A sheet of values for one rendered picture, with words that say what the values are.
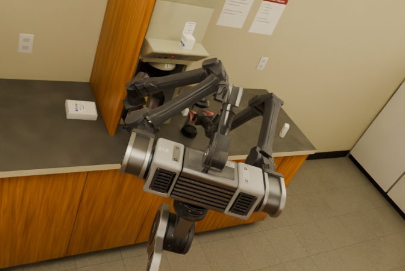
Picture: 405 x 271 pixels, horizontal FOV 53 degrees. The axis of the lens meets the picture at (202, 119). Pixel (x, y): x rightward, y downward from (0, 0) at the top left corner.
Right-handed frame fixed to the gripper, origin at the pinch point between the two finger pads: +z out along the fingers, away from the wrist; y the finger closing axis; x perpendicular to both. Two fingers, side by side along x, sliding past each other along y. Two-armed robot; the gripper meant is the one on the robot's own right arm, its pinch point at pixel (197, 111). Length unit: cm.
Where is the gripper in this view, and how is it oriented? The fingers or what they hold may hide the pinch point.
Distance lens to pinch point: 236.4
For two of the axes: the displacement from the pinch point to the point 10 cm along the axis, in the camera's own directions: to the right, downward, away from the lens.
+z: -4.5, -5.8, 6.7
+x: -3.1, 8.1, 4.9
